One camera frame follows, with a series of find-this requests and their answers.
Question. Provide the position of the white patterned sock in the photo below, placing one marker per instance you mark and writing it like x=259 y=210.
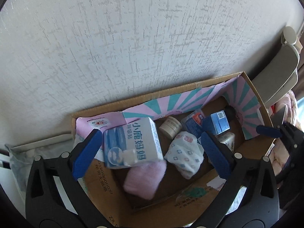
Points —
x=185 y=156

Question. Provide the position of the cardboard box with pink lining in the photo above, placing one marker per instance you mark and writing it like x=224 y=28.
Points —
x=166 y=99

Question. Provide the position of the beige round jar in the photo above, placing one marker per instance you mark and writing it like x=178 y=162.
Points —
x=169 y=126

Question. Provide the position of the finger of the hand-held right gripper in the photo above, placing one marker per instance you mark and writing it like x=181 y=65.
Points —
x=268 y=131

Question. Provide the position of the grey chair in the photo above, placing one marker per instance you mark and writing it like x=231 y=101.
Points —
x=277 y=83

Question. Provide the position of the small blue box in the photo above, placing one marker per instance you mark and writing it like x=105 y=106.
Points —
x=219 y=122

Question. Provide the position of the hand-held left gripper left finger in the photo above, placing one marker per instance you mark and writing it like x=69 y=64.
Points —
x=86 y=156

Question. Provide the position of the white and blue carton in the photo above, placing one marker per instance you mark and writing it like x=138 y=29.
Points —
x=135 y=142

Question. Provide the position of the blue and red packet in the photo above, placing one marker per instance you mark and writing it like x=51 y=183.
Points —
x=193 y=124

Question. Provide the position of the pink quilt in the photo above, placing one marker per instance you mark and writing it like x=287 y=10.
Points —
x=282 y=152

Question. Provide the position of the floral tissue pack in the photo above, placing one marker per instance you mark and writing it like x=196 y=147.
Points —
x=226 y=141

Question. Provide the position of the white cylinder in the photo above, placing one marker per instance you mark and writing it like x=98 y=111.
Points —
x=289 y=36

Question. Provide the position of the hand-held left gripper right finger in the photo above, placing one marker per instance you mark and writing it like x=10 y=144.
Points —
x=215 y=154

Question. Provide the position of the floral bed sheet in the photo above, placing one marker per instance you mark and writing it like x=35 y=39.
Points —
x=21 y=156

